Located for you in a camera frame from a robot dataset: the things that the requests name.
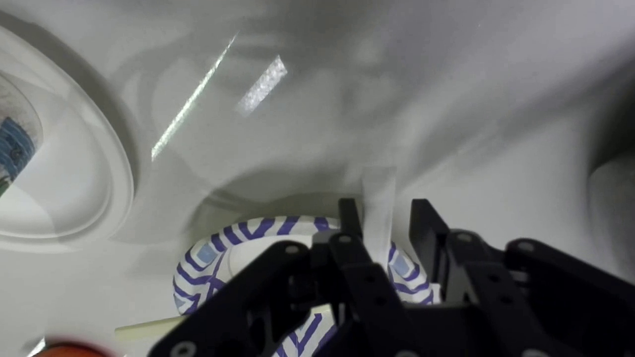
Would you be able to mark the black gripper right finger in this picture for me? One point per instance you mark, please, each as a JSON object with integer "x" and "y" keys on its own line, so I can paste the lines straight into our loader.
{"x": 426, "y": 234}

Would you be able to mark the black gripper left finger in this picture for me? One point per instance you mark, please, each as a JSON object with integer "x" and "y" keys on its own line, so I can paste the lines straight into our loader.
{"x": 349, "y": 219}

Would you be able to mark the white cup lid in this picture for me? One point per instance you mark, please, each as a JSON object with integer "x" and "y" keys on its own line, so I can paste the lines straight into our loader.
{"x": 65, "y": 175}

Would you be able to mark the blue patterned paper plate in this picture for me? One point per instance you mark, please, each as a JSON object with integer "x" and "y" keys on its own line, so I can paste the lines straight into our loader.
{"x": 210, "y": 262}

